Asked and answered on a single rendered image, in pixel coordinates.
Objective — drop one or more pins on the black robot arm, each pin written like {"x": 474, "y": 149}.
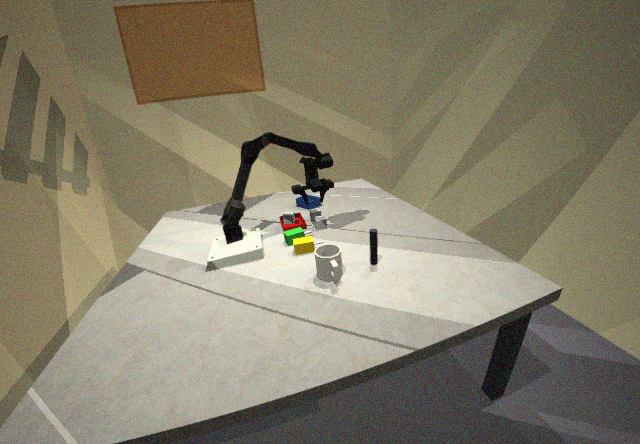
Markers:
{"x": 234, "y": 209}

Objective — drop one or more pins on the red tray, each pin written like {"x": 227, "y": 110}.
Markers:
{"x": 299, "y": 222}

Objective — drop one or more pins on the blue tray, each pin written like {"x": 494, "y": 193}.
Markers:
{"x": 313, "y": 202}

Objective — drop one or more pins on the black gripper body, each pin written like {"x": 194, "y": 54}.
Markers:
{"x": 298, "y": 189}

